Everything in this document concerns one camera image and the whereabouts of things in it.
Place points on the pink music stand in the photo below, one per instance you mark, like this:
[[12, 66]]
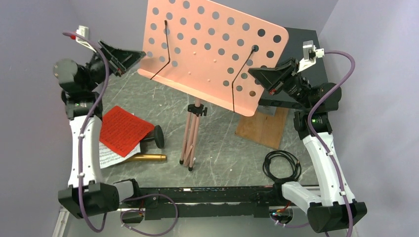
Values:
[[205, 49]]

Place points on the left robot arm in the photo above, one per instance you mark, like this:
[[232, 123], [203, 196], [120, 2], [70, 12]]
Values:
[[86, 194]]

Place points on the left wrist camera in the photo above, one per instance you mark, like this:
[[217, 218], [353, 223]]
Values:
[[84, 32]]

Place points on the wooden board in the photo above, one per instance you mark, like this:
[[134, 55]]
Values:
[[263, 129]]

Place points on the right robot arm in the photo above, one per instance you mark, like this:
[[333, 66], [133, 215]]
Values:
[[336, 207]]

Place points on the black round-base stand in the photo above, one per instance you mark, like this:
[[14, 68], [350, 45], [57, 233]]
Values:
[[155, 135]]

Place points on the dark teal amplifier box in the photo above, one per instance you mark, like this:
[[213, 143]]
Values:
[[315, 74]]

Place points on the white sheet music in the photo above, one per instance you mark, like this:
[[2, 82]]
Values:
[[108, 158]]

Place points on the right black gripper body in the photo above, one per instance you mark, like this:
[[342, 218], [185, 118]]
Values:
[[278, 81]]

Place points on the gold metal tube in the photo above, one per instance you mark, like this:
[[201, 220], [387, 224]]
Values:
[[147, 157]]

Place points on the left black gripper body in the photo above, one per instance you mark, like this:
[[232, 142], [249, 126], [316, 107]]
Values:
[[116, 66]]

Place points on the red sheet music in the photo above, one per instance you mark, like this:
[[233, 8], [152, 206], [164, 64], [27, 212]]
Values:
[[122, 131]]

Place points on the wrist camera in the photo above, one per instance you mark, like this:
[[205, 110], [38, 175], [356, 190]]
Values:
[[310, 55], [84, 32]]

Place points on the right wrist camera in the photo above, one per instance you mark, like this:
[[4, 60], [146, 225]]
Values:
[[310, 55]]

